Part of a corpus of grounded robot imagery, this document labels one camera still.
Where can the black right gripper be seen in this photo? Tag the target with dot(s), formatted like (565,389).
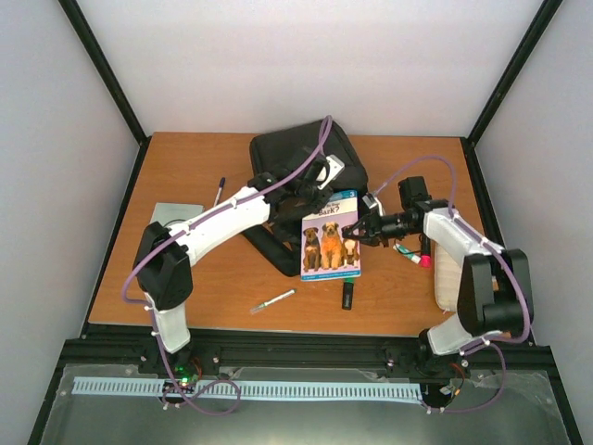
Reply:
(373,230)

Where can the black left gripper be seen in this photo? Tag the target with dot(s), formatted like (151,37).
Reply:
(320,205)

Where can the dog picture book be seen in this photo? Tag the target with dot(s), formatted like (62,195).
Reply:
(325,253)

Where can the black student backpack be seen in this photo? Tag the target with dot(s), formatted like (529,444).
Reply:
(274,156)

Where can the grey book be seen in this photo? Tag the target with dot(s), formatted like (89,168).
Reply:
(169,214)

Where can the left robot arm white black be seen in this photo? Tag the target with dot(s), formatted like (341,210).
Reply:
(166,256)

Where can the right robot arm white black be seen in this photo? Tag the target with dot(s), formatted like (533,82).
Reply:
(494,300)

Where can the white green glue stick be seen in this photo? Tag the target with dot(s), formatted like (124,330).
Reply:
(409,254)

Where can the green black highlighter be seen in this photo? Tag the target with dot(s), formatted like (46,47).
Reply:
(348,293)

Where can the pink black highlighter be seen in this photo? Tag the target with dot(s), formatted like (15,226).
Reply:
(426,252)

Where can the silver pen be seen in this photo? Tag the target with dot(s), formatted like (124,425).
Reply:
(263,305)

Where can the beige pencil case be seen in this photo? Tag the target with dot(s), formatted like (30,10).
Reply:
(447,280)

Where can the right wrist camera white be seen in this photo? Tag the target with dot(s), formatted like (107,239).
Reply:
(373,204)

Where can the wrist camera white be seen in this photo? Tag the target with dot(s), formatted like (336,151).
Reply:
(331,169)
(373,204)

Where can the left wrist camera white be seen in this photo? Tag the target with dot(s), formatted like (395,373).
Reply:
(331,169)

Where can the black aluminium rail base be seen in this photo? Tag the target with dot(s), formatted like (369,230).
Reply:
(218,352)

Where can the right black frame post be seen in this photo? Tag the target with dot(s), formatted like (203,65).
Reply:
(536,29)

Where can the black frame post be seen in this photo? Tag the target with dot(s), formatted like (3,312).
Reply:
(94,51)
(536,29)

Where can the left black frame post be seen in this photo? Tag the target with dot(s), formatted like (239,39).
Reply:
(94,51)

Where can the light blue cable duct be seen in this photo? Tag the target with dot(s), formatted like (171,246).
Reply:
(250,390)

